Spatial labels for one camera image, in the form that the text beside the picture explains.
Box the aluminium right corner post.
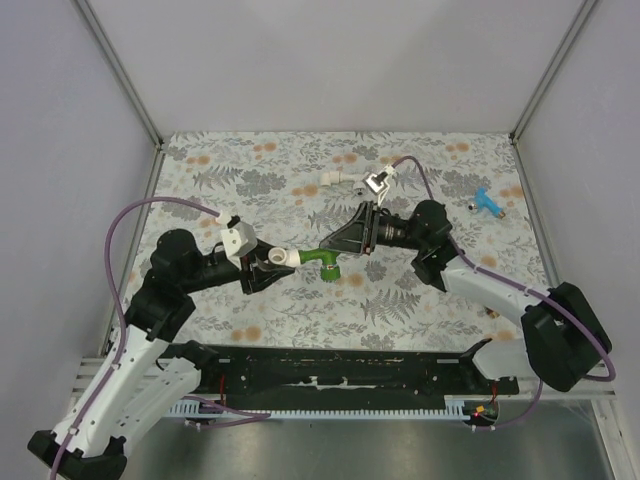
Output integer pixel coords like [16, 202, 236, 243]
[507, 0, 601, 144]

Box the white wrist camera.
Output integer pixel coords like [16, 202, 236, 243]
[217, 212, 258, 264]
[364, 165, 396, 206]

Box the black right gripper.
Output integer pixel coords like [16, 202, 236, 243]
[320, 201, 426, 256]

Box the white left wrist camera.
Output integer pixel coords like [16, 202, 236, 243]
[217, 212, 258, 264]

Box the white PVC elbow fitting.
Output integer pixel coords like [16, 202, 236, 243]
[268, 247, 302, 268]

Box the white slotted cable duct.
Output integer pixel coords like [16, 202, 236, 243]
[163, 398, 471, 421]

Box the white faucet with elbow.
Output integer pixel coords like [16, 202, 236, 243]
[319, 170, 368, 196]

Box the blue faucet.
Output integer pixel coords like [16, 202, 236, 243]
[467, 187, 506, 219]

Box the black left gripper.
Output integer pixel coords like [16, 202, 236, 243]
[181, 237, 295, 294]

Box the aluminium left corner post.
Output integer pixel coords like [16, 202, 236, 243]
[74, 0, 166, 151]

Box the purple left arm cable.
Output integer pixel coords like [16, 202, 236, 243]
[48, 197, 274, 480]

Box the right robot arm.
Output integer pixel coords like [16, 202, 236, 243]
[266, 200, 615, 394]

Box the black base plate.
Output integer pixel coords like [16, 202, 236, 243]
[159, 341, 519, 408]

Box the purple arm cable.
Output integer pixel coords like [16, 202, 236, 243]
[387, 155, 617, 432]
[48, 197, 274, 480]

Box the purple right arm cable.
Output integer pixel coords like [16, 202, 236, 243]
[387, 155, 617, 432]

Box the green faucet chrome knob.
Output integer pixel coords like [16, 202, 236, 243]
[298, 248, 341, 283]

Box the floral patterned table mat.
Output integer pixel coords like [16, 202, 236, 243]
[127, 132, 546, 351]

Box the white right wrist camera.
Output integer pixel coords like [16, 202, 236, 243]
[364, 165, 396, 206]

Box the aluminium corner post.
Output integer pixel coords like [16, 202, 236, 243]
[507, 0, 601, 144]
[74, 0, 166, 151]

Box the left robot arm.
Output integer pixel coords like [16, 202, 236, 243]
[28, 223, 302, 479]

